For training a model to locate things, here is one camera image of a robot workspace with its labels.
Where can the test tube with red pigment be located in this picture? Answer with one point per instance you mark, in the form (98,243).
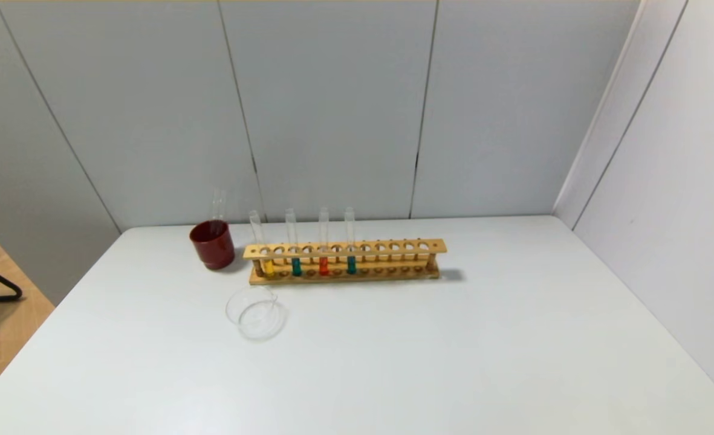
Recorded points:
(323,266)

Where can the test tube with yellow pigment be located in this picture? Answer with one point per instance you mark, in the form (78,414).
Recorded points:
(268,267)

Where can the clear glass beaker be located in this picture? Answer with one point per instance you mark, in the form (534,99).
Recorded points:
(254,319)

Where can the wooden test tube rack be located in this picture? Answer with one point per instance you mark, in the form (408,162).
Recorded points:
(344,249)

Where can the dark red cup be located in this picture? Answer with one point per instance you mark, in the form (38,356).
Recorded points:
(213,248)

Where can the test tube with blue pigment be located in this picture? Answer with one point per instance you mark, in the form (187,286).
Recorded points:
(351,265)

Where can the test tube with green pigment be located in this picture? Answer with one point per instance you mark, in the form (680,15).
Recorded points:
(296,266)

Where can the empty clear glass tube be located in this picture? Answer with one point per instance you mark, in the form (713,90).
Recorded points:
(218,205)

